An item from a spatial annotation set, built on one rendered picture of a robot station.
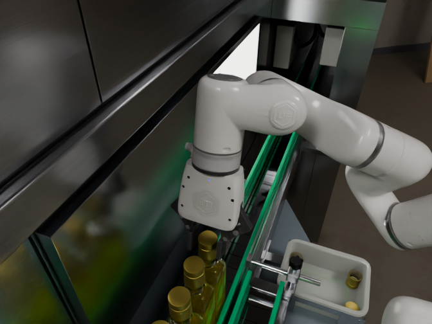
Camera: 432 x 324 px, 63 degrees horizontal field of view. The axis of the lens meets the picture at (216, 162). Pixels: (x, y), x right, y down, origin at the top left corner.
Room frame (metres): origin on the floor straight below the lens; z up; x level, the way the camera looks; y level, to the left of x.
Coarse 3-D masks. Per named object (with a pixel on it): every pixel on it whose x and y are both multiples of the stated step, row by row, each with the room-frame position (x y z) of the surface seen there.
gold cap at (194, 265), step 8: (192, 256) 0.35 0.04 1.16; (184, 264) 0.34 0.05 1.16; (192, 264) 0.34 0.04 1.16; (200, 264) 0.34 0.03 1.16; (184, 272) 0.33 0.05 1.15; (192, 272) 0.32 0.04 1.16; (200, 272) 0.32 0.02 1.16; (184, 280) 0.33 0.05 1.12; (192, 280) 0.32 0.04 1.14; (200, 280) 0.32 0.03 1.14; (192, 288) 0.32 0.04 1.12
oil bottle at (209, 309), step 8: (208, 288) 0.34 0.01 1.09; (192, 296) 0.32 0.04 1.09; (200, 296) 0.32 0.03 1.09; (208, 296) 0.33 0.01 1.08; (192, 304) 0.31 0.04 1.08; (200, 304) 0.31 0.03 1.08; (208, 304) 0.32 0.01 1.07; (200, 312) 0.30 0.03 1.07; (208, 312) 0.32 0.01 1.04; (208, 320) 0.32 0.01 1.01
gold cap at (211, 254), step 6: (204, 234) 0.40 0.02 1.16; (210, 234) 0.40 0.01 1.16; (198, 240) 0.38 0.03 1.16; (204, 240) 0.38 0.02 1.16; (210, 240) 0.38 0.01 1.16; (216, 240) 0.38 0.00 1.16; (204, 246) 0.37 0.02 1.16; (210, 246) 0.37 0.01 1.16; (216, 246) 0.38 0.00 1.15; (198, 252) 0.39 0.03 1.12; (204, 252) 0.37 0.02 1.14; (210, 252) 0.37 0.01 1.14; (216, 252) 0.38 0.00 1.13; (204, 258) 0.37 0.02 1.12; (210, 258) 0.37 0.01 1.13
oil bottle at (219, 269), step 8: (216, 264) 0.38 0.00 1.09; (224, 264) 0.39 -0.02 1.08; (208, 272) 0.37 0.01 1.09; (216, 272) 0.37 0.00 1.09; (224, 272) 0.39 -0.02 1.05; (208, 280) 0.36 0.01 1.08; (216, 280) 0.36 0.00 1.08; (224, 280) 0.39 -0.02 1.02; (216, 288) 0.36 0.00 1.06; (224, 288) 0.39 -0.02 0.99; (216, 296) 0.36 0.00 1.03; (224, 296) 0.40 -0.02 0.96; (216, 304) 0.36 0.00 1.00; (216, 312) 0.36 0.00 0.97; (216, 320) 0.36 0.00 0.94
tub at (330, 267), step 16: (288, 256) 0.58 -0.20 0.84; (304, 256) 0.62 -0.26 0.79; (320, 256) 0.60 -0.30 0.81; (336, 256) 0.59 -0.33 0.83; (352, 256) 0.58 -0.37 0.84; (304, 272) 0.58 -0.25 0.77; (320, 272) 0.58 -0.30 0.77; (336, 272) 0.58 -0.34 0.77; (368, 272) 0.53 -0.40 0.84; (304, 288) 0.53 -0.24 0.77; (320, 288) 0.53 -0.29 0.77; (336, 288) 0.53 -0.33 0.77; (368, 288) 0.49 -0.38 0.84; (320, 304) 0.45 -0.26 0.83; (336, 304) 0.44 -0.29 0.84; (368, 304) 0.44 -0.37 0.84
